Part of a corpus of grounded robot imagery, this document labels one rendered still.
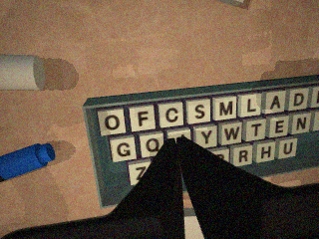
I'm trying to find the grey cylinder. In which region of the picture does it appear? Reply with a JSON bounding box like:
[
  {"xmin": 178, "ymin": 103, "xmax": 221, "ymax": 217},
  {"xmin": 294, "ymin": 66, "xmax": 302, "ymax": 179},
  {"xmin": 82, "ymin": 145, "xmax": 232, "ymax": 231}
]
[{"xmin": 0, "ymin": 55, "xmax": 45, "ymax": 90}]

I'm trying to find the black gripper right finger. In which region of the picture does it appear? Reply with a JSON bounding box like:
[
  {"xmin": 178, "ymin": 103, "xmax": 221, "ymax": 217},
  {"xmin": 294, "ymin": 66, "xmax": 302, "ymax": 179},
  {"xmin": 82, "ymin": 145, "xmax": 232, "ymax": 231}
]
[{"xmin": 176, "ymin": 136, "xmax": 319, "ymax": 239}]

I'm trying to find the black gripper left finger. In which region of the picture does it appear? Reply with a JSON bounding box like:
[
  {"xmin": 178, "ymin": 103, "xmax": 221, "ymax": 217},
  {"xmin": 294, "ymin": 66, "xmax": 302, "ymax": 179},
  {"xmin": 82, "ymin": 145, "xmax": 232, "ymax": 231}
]
[{"xmin": 0, "ymin": 138, "xmax": 185, "ymax": 239}]

